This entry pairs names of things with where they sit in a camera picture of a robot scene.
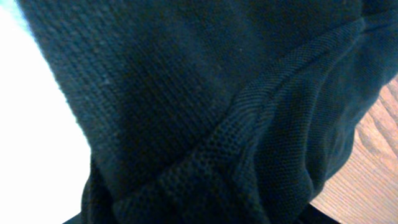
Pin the black logo t-shirt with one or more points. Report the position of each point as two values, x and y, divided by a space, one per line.
215 111

